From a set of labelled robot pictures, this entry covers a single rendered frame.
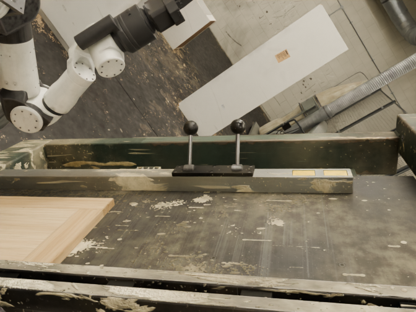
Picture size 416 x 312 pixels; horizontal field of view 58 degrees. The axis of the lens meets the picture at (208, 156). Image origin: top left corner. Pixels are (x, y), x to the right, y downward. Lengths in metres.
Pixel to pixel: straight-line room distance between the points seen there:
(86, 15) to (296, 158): 2.71
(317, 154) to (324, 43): 3.48
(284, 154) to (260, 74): 3.51
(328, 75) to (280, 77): 4.52
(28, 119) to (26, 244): 0.34
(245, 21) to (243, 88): 4.50
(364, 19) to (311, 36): 4.56
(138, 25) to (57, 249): 0.50
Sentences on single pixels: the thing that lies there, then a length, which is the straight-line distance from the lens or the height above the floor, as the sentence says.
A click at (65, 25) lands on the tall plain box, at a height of 0.16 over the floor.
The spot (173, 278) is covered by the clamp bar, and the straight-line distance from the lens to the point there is 0.53.
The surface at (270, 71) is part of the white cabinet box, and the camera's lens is 4.57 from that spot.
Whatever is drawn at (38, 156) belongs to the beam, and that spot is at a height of 0.89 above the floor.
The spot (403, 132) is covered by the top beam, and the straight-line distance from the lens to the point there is 1.10.
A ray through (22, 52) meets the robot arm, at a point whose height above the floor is 1.26.
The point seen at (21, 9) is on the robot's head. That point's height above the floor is 1.44.
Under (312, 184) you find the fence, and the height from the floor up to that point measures 1.64.
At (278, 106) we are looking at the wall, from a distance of 9.13.
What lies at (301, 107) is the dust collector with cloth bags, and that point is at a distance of 6.70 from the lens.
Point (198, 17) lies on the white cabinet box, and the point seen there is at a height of 0.61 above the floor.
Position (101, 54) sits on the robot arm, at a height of 1.41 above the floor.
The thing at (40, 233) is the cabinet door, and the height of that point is 1.16.
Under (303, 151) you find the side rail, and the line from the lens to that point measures 1.11.
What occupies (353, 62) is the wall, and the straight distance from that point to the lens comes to 9.04.
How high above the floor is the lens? 1.80
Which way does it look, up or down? 22 degrees down
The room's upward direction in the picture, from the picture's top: 59 degrees clockwise
